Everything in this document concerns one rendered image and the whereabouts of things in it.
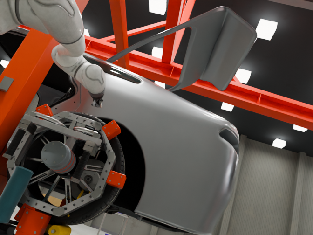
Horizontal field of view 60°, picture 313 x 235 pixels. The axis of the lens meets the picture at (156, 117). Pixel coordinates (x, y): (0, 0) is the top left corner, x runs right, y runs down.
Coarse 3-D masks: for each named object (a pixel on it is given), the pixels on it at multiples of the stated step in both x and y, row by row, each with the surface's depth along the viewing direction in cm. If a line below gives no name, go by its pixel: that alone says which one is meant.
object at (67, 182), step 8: (40, 136) 162; (48, 136) 169; (56, 136) 176; (64, 136) 164; (32, 144) 160; (40, 144) 168; (32, 152) 164; (40, 152) 174; (24, 160) 156; (32, 160) 158; (40, 160) 158; (32, 168) 167; (88, 168) 158; (32, 176) 166; (40, 176) 156; (48, 176) 156; (64, 176) 155; (32, 184) 154; (56, 184) 155; (32, 192) 153; (40, 192) 169; (48, 192) 152; (72, 200) 152
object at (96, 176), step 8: (88, 160) 206; (96, 160) 206; (96, 168) 204; (96, 176) 197; (72, 184) 198; (80, 184) 194; (88, 184) 195; (96, 184) 195; (72, 192) 196; (80, 192) 197; (88, 192) 197
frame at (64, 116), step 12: (60, 120) 158; (72, 120) 158; (84, 120) 159; (36, 132) 158; (24, 144) 151; (108, 144) 153; (108, 156) 150; (12, 168) 146; (108, 168) 148; (24, 192) 142; (96, 192) 143; (36, 204) 143; (48, 204) 139; (72, 204) 140; (84, 204) 142; (60, 216) 139
